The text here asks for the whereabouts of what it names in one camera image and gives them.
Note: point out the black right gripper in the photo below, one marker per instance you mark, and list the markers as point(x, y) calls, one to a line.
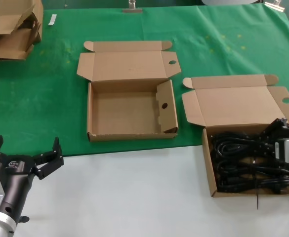
point(280, 150)

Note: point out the green table cloth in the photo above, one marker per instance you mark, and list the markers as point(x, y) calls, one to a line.
point(35, 98)

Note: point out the open cardboard box torn corner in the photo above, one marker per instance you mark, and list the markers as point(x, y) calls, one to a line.
point(124, 108)

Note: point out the silver binder clip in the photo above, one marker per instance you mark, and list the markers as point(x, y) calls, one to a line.
point(275, 5)

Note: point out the flattened cardboard box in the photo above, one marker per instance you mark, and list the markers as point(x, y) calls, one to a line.
point(8, 47)
point(8, 14)

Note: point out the grey round base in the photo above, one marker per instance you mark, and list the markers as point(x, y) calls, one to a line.
point(230, 2)

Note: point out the white paper strip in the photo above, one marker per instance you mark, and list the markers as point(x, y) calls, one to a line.
point(52, 19)

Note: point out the metal table clamp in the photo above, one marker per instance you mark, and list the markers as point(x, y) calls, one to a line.
point(132, 10)

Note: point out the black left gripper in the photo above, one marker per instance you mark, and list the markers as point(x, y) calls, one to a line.
point(15, 177)

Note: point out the open cardboard box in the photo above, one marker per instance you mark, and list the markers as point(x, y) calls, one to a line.
point(235, 106)

